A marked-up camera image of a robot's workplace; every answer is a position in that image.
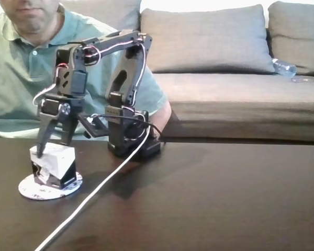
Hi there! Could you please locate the grey fabric sofa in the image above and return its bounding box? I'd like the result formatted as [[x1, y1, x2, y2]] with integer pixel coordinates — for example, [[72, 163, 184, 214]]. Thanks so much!
[[60, 0, 314, 145]]

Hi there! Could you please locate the white and black servo box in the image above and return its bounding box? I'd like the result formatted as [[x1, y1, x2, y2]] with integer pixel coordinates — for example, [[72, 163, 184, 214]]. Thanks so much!
[[29, 142, 77, 190]]

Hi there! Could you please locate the large grey sofa cushion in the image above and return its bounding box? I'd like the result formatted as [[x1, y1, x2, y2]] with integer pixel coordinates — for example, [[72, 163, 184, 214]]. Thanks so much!
[[139, 4, 276, 74]]

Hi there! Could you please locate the clear plastic water bottle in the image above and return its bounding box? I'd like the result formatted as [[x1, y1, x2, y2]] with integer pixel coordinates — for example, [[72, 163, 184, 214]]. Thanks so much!
[[272, 58, 297, 77]]

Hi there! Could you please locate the person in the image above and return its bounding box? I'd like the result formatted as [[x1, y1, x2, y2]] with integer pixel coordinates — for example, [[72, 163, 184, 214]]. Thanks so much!
[[0, 0, 173, 140]]

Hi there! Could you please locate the round white patterned coaster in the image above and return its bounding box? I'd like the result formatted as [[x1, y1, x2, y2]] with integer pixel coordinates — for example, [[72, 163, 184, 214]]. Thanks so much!
[[18, 171, 84, 201]]

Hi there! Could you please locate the black cable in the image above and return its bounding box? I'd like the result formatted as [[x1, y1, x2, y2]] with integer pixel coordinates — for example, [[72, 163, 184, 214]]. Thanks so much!
[[96, 113, 162, 139]]

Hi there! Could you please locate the white cable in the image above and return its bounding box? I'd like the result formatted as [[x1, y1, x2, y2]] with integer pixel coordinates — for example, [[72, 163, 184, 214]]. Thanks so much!
[[35, 111, 151, 251]]

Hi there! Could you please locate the clear plastic wrapper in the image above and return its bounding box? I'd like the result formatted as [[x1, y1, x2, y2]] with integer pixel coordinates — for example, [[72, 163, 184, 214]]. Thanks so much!
[[290, 76, 314, 84]]

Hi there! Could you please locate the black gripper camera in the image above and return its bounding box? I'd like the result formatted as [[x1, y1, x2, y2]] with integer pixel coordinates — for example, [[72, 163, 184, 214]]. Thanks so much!
[[77, 113, 109, 138]]

